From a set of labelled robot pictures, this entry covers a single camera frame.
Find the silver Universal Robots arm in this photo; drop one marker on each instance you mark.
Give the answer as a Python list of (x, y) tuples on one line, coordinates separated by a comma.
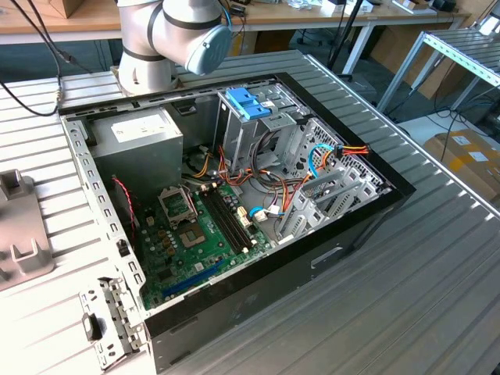
[(176, 31)]

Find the metal disk bay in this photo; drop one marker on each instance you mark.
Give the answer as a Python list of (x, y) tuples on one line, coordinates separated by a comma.
[(308, 216)]

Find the white board connector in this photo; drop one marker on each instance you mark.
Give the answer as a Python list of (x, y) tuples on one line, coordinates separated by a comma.
[(243, 218)]

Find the black RAM slot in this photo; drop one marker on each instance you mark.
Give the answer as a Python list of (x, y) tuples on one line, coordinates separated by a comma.
[(226, 220), (230, 220), (221, 220), (234, 220)]

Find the metal optical drive cage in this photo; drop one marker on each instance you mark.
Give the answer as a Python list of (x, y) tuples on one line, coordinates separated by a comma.
[(238, 136)]

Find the thin metal locking lever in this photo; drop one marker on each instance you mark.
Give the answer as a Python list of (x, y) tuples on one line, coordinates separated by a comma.
[(191, 205)]

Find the CPU socket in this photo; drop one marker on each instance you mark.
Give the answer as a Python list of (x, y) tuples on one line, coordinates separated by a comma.
[(190, 236)]

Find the green motherboard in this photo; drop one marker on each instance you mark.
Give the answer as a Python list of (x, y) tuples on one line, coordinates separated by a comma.
[(211, 258)]

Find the blue plastic drive latch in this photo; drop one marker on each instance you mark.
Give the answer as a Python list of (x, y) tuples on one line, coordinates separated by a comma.
[(244, 103)]

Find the blue expansion slot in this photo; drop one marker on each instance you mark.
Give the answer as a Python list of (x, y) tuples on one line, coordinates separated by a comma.
[(191, 282)]

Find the grey power supply box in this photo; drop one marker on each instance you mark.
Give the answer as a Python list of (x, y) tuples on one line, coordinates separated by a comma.
[(136, 164)]

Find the black open PC case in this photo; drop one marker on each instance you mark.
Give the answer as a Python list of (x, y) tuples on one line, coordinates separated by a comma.
[(254, 304)]

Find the black case fan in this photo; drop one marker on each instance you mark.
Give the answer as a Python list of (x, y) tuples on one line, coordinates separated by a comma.
[(123, 222)]

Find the large brown cardboard sheet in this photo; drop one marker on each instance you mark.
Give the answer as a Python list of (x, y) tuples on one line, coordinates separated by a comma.
[(394, 47)]

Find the flat labelled cardboard box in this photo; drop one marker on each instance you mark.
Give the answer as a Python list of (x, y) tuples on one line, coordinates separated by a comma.
[(461, 164)]

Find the long wooden desk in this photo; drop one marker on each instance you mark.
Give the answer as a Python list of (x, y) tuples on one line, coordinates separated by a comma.
[(390, 18)]

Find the grey parts rack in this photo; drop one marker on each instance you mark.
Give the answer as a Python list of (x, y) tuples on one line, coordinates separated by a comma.
[(19, 218)]

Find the brown cardboard box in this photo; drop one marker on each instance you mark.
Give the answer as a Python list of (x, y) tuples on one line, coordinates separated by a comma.
[(66, 8)]

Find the small black device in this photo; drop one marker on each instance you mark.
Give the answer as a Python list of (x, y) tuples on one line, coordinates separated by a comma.
[(445, 4)]

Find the metal slot bracket latch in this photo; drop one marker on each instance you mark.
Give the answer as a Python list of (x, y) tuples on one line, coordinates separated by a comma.
[(117, 312)]

